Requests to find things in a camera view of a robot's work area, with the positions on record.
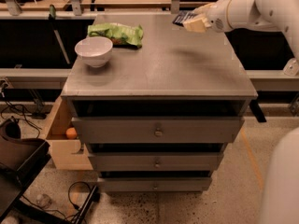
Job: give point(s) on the bottom grey drawer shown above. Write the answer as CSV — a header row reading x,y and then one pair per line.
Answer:
x,y
160,184

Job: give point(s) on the green chip bag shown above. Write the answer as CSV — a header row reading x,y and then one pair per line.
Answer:
x,y
119,34

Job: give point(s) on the grey drawer cabinet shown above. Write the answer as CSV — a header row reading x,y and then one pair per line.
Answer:
x,y
175,74

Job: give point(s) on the orange fruit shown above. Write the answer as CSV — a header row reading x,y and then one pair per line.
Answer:
x,y
71,133

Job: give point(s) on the grey drawer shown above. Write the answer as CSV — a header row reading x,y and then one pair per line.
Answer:
x,y
160,130
160,184
155,161

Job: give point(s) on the green handled tool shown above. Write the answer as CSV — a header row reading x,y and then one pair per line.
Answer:
x,y
52,19

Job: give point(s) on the light wooden drawer box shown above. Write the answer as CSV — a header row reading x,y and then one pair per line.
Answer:
x,y
66,153

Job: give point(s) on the top grey drawer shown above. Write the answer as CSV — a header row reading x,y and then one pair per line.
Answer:
x,y
160,130

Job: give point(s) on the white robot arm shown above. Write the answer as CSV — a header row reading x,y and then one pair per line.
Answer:
x,y
280,201

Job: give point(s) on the dark brown tray bin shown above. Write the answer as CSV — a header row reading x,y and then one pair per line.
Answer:
x,y
21,160

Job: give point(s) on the middle grey drawer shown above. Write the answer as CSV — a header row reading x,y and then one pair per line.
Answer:
x,y
155,161

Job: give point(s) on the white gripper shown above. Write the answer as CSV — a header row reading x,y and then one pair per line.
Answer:
x,y
217,15

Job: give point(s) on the dark blue rxbar wrapper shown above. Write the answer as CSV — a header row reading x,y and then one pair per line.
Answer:
x,y
182,16

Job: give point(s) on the white ceramic bowl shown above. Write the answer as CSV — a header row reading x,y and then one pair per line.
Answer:
x,y
94,51

